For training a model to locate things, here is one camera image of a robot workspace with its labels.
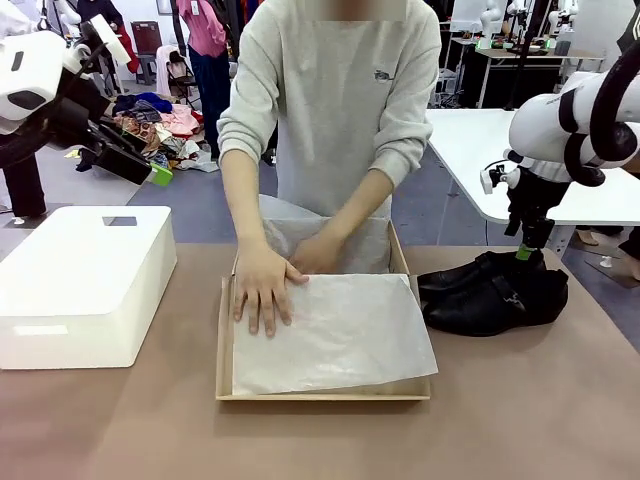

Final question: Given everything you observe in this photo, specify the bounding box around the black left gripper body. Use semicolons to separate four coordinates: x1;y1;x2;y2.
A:
47;79;112;151

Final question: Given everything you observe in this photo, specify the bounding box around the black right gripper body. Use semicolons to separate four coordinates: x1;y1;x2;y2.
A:
507;167;571;221

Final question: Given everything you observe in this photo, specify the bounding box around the black leather shoe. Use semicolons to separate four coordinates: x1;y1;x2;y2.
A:
422;268;570;337
417;249;549;301

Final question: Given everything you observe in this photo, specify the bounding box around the white tissue paper sheet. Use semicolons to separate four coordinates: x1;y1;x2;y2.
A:
232;194;440;396

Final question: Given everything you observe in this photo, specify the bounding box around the brown cardboard shoe box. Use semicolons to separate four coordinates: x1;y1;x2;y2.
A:
215;219;432;402

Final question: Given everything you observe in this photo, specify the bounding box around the person's right forearm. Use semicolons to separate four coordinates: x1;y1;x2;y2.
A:
219;149;267;249

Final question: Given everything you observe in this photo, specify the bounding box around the person's left forearm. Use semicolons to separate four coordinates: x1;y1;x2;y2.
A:
319;168;396;247

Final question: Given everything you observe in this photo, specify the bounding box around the white plastic storage box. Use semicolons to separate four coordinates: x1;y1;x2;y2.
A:
0;205;179;370

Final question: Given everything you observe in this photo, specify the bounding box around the person's right hand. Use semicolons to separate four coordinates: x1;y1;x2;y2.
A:
233;242;310;337

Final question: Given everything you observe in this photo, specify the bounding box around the person's left hand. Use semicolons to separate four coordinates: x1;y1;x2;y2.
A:
291;233;346;275

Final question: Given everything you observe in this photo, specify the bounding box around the pile of colourful clothes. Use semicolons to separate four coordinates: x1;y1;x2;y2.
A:
74;92;221;174

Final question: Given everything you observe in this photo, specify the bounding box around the white table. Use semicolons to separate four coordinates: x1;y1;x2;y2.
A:
424;108;640;226

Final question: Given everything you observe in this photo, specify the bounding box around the folding chair with clothes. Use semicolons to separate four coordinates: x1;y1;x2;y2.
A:
155;44;199;104

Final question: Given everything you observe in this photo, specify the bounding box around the grey floor plate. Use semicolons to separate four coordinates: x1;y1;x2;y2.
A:
584;254;640;290

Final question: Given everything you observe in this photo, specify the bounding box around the standing person in black trousers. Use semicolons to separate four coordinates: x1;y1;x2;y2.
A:
0;152;49;224

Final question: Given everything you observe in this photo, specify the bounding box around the mannequin in pink shirt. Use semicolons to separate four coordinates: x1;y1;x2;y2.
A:
177;0;236;161

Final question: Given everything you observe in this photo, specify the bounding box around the person in black top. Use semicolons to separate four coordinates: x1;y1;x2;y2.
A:
77;0;141;76

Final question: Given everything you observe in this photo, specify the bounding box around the black workbench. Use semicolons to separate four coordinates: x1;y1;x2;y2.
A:
442;29;609;110

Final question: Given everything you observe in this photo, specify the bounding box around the black tripod pole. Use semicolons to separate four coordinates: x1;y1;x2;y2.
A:
512;0;551;111

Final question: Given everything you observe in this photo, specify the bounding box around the white step stool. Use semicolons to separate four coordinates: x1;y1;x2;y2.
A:
435;68;460;107

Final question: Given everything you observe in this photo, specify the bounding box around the person in grey sweatshirt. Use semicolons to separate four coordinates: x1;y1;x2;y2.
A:
217;0;444;221

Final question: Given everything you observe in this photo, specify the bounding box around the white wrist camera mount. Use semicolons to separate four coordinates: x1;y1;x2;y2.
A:
480;162;524;195

